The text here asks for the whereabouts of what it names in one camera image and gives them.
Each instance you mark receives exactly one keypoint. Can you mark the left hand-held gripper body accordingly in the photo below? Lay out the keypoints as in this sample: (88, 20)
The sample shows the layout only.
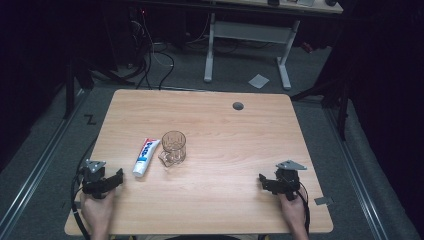
(94, 180)

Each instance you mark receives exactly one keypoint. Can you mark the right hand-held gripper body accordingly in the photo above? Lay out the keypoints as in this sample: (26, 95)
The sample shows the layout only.
(287, 181)

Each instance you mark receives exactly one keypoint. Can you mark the white toothpaste tube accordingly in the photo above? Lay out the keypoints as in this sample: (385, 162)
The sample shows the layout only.
(145, 158)

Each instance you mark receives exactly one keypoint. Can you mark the clear glass mug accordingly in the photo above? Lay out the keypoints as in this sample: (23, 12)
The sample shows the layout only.
(173, 148)

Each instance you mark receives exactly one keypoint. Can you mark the person's left hand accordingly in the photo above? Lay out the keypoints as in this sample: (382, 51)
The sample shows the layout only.
(98, 211)

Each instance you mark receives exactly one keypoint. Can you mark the person's right hand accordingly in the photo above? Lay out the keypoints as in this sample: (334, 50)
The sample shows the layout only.
(295, 213)

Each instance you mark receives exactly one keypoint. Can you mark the grey table grommet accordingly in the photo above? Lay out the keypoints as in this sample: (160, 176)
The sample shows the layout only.
(238, 106)

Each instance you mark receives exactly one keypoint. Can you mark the black metal stand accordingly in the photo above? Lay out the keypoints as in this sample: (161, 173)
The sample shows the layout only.
(341, 110)
(70, 90)

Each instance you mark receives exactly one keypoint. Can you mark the grey paper sheet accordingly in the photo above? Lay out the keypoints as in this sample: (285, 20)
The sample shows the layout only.
(258, 81)

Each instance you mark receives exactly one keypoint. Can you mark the small red object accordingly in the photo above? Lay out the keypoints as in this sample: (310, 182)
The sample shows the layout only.
(307, 47)

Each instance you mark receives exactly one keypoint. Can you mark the white-legged wooden desk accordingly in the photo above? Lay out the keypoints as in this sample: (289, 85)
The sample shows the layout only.
(250, 32)

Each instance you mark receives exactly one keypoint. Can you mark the metal floor rail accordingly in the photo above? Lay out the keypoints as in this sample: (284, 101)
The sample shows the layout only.
(358, 173)
(36, 168)

